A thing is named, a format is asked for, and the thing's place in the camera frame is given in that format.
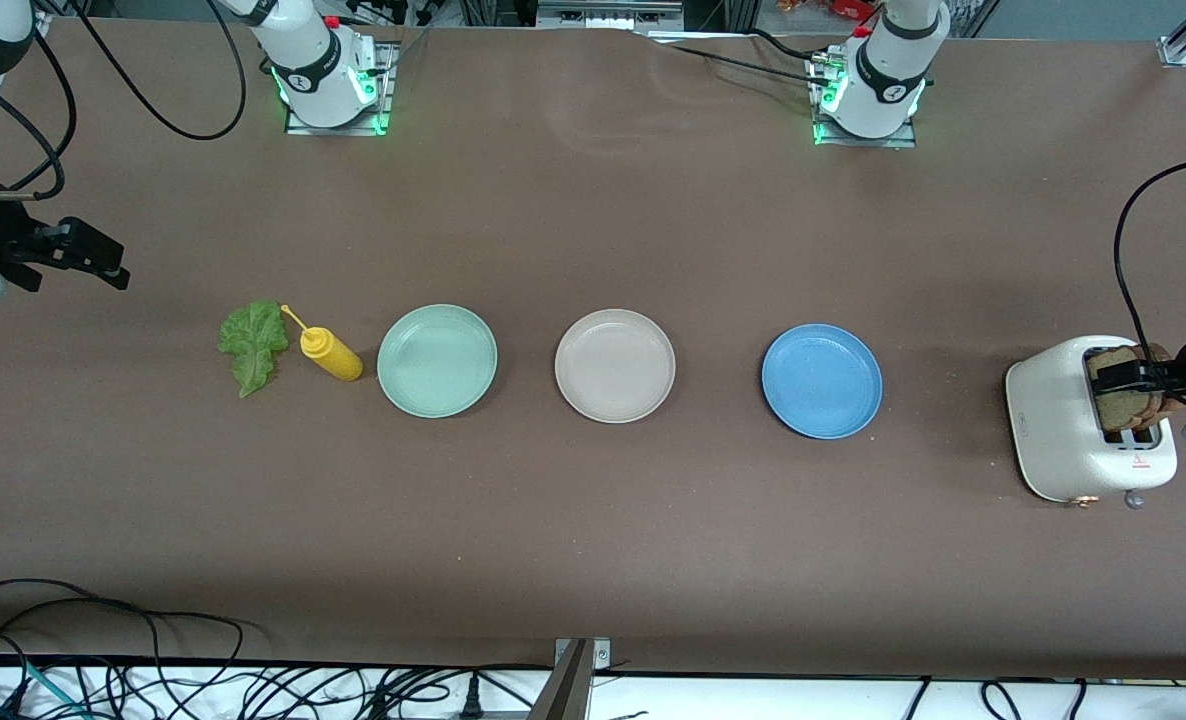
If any brown bread slice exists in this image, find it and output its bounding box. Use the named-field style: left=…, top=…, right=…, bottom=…
left=1138, top=343, right=1182, bottom=426
left=1086, top=345, right=1154, bottom=433

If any green lettuce leaf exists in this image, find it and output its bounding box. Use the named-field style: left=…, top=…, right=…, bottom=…
left=218, top=300, right=291, bottom=399

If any blue plate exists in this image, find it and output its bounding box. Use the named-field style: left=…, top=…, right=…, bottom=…
left=761, top=323, right=884, bottom=440

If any mint green plate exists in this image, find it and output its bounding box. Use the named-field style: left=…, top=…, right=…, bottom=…
left=377, top=304, right=499, bottom=419

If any beige plate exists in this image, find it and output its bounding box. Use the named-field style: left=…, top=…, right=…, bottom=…
left=554, top=309, right=677, bottom=424

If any white toaster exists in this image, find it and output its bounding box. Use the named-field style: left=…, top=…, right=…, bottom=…
left=1005, top=335, right=1179, bottom=509

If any yellow squeeze bottle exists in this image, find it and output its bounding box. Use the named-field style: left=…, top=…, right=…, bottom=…
left=280, top=305, right=364, bottom=383

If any red snack packet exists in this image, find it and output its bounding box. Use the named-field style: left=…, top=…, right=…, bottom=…
left=778, top=0, right=879, bottom=23

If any grey metal equipment box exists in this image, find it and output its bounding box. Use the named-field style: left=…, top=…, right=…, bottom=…
left=536, top=0, right=684, bottom=31

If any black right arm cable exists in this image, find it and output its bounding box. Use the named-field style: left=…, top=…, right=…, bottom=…
left=0, top=0, right=249, bottom=201

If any thin black cable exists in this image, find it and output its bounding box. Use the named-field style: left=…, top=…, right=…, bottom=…
left=0, top=608, right=246, bottom=666
left=0, top=578, right=164, bottom=626

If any black base power cable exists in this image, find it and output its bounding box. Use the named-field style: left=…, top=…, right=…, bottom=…
left=668, top=28, right=834, bottom=86

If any grey metal bracket post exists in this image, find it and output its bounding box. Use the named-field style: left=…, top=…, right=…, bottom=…
left=528, top=637, right=614, bottom=720

